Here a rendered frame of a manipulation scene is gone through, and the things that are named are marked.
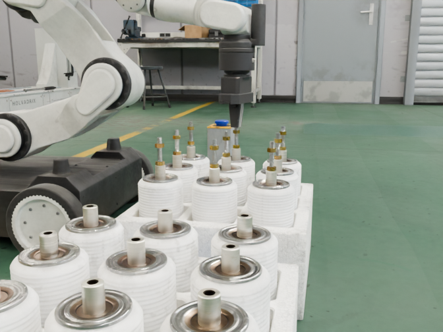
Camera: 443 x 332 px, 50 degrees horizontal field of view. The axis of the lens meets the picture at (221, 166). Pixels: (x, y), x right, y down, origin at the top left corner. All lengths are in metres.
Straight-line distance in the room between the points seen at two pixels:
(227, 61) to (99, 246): 0.60
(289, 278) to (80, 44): 0.91
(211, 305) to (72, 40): 1.06
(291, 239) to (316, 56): 5.22
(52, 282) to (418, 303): 0.76
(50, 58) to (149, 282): 4.18
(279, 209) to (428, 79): 5.32
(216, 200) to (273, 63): 5.19
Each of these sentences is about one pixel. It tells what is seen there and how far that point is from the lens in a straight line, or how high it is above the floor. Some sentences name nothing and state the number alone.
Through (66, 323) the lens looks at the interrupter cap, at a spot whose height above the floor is 0.25.
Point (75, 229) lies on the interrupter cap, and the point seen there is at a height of 0.25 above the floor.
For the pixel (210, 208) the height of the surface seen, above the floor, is 0.21.
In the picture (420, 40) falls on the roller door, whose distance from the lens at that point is 6.14.
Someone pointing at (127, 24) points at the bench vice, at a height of 0.91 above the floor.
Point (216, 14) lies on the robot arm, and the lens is 1.15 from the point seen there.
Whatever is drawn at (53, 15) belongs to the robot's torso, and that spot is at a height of 0.62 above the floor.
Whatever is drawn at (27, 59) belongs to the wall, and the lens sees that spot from 7.16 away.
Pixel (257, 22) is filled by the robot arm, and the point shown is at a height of 0.58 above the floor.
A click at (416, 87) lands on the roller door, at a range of 6.16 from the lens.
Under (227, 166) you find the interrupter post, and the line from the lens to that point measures 1.09.
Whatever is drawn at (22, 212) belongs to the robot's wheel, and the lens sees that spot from 1.29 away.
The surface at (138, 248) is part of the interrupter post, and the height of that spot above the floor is 0.27.
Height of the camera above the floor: 0.49
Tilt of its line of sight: 12 degrees down
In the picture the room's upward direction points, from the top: straight up
